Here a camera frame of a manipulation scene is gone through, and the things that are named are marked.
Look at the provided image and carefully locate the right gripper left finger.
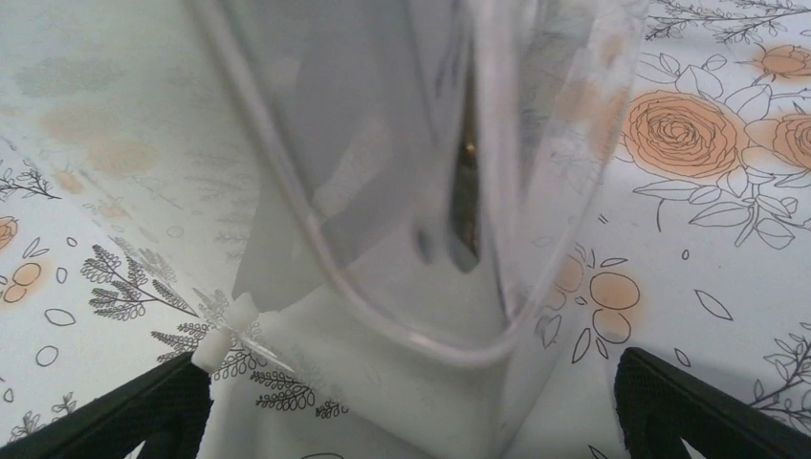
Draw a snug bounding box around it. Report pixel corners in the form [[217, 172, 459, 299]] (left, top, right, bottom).
[[1, 353, 212, 459]]

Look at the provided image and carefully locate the clear metronome cover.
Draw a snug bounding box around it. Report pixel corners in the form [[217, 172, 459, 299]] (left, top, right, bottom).
[[1, 1, 648, 458]]

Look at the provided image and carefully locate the white metronome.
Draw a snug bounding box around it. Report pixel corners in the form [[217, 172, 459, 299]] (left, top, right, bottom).
[[222, 36, 604, 458]]

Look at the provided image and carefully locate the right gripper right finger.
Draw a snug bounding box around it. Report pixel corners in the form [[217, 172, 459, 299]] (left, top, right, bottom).
[[614, 347, 810, 459]]

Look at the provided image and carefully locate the floral patterned table mat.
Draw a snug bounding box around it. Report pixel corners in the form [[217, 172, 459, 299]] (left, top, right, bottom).
[[1, 1, 810, 458]]

